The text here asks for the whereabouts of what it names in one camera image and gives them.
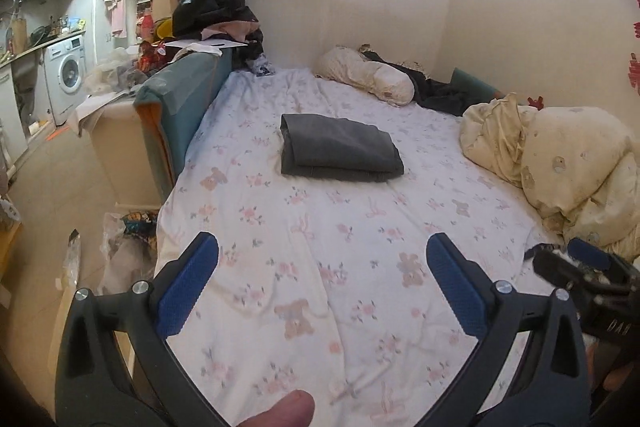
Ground floral white bed sheet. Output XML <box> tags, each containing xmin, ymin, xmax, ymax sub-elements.
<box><xmin>157</xmin><ymin>69</ymin><xmax>550</xmax><ymax>426</ymax></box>

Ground person's thumb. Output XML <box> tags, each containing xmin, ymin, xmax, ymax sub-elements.
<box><xmin>239</xmin><ymin>390</ymin><xmax>316</xmax><ymax>427</ymax></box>

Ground red wall decoration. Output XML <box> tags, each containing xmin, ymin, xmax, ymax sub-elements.
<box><xmin>624</xmin><ymin>0</ymin><xmax>640</xmax><ymax>96</ymax></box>

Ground cream crumpled duvet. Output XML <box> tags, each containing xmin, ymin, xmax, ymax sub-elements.
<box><xmin>459</xmin><ymin>94</ymin><xmax>639</xmax><ymax>262</ymax></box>

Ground white washing machine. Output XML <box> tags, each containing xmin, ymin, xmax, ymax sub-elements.
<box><xmin>43</xmin><ymin>32</ymin><xmax>87</xmax><ymax>127</ymax></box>

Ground black clothing by pillow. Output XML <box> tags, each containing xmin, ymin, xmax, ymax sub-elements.
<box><xmin>363</xmin><ymin>51</ymin><xmax>480</xmax><ymax>117</ymax></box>

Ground beige cabinet beside bed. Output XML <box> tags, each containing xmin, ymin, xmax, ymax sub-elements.
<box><xmin>67</xmin><ymin>92</ymin><xmax>163</xmax><ymax>210</ymax></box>

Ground teal orange bed headboard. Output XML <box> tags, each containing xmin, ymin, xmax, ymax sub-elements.
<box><xmin>134</xmin><ymin>50</ymin><xmax>232</xmax><ymax>199</ymax></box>

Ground plastic bag on floor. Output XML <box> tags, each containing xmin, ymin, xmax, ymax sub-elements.
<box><xmin>98</xmin><ymin>211</ymin><xmax>157</xmax><ymax>295</ymax></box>

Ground cream pillow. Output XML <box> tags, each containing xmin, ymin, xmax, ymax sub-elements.
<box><xmin>312</xmin><ymin>46</ymin><xmax>416</xmax><ymax>106</ymax></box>

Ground packet on floor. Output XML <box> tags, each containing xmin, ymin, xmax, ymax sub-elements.
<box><xmin>55</xmin><ymin>229</ymin><xmax>81</xmax><ymax>291</ymax></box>

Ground grey white cat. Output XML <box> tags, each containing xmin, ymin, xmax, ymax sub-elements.
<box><xmin>524</xmin><ymin>243</ymin><xmax>577</xmax><ymax>265</ymax></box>

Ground person's right hand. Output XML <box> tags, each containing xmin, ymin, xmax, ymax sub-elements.
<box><xmin>586</xmin><ymin>340</ymin><xmax>636</xmax><ymax>392</ymax></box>

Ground dark grey pants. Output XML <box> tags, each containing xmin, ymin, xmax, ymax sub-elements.
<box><xmin>280</xmin><ymin>114</ymin><xmax>405</xmax><ymax>182</ymax></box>

